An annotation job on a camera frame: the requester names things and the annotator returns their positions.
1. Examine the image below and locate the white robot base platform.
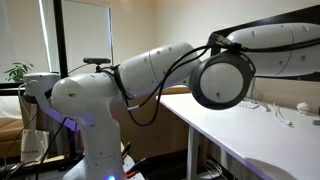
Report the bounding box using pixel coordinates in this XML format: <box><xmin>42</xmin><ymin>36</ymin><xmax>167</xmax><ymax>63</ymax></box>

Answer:
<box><xmin>61</xmin><ymin>151</ymin><xmax>147</xmax><ymax>180</ymax></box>

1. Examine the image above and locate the white desk leg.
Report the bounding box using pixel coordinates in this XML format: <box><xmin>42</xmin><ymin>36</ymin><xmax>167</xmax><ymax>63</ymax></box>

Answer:
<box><xmin>185</xmin><ymin>124</ymin><xmax>202</xmax><ymax>180</ymax></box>

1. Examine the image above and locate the white keyboard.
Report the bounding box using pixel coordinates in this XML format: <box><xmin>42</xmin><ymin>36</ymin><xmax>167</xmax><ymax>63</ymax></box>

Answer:
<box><xmin>237</xmin><ymin>99</ymin><xmax>261</xmax><ymax>110</ymax></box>

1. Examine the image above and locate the grey monitor stand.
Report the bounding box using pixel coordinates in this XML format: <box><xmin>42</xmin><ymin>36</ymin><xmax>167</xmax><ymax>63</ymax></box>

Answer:
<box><xmin>247</xmin><ymin>77</ymin><xmax>258</xmax><ymax>100</ymax></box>

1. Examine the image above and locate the white window blind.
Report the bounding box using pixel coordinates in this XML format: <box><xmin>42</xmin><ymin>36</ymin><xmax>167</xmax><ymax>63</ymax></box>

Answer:
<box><xmin>38</xmin><ymin>0</ymin><xmax>114</xmax><ymax>74</ymax></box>

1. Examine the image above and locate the black vertical pole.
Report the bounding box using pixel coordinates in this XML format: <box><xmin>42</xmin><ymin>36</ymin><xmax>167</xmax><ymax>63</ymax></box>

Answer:
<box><xmin>52</xmin><ymin>0</ymin><xmax>77</xmax><ymax>159</ymax></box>

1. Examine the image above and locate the white paper bag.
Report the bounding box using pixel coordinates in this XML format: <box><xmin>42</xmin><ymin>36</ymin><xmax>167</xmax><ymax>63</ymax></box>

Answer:
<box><xmin>20</xmin><ymin>128</ymin><xmax>50</xmax><ymax>164</ymax></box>

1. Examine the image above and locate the green potted plant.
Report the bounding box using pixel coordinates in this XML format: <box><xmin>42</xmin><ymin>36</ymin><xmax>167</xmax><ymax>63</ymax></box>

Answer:
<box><xmin>3</xmin><ymin>60</ymin><xmax>34</xmax><ymax>84</ymax></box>

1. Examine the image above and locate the small white ball figure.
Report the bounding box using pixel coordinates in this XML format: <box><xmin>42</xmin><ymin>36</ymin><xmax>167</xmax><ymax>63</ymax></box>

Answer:
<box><xmin>297</xmin><ymin>101</ymin><xmax>312</xmax><ymax>115</ymax></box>

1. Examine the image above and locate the black horizontal bar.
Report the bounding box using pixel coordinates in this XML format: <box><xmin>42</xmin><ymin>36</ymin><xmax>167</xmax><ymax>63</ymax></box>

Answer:
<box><xmin>0</xmin><ymin>81</ymin><xmax>27</xmax><ymax>98</ymax></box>

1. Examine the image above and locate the white cushion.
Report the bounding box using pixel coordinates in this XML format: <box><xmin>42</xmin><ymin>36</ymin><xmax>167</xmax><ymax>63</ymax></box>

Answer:
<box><xmin>0</xmin><ymin>95</ymin><xmax>23</xmax><ymax>120</ymax></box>

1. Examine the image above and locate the brown sofa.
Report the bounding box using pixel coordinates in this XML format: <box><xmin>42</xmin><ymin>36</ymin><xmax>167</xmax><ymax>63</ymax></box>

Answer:
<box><xmin>0</xmin><ymin>118</ymin><xmax>28</xmax><ymax>160</ymax></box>

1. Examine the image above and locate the large black monitor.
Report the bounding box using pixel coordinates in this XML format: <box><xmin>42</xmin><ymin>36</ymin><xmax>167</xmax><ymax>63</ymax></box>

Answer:
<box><xmin>208</xmin><ymin>4</ymin><xmax>320</xmax><ymax>83</ymax></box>

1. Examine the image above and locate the red handled tool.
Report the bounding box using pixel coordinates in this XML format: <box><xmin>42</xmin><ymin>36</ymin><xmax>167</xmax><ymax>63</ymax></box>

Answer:
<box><xmin>120</xmin><ymin>141</ymin><xmax>132</xmax><ymax>160</ymax></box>
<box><xmin>124</xmin><ymin>157</ymin><xmax>148</xmax><ymax>179</ymax></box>

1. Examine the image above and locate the black bar camera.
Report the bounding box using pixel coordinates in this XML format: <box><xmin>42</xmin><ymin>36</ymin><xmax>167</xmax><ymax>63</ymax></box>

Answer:
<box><xmin>82</xmin><ymin>57</ymin><xmax>112</xmax><ymax>73</ymax></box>

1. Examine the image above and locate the grey under-desk cables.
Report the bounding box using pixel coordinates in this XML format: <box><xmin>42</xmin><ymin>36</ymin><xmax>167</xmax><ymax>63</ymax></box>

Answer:
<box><xmin>202</xmin><ymin>158</ymin><xmax>225</xmax><ymax>180</ymax></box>

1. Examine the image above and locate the white desk cable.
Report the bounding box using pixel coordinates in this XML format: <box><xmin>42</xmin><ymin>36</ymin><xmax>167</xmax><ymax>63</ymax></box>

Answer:
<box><xmin>256</xmin><ymin>99</ymin><xmax>272</xmax><ymax>113</ymax></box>
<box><xmin>271</xmin><ymin>102</ymin><xmax>294</xmax><ymax>128</ymax></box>

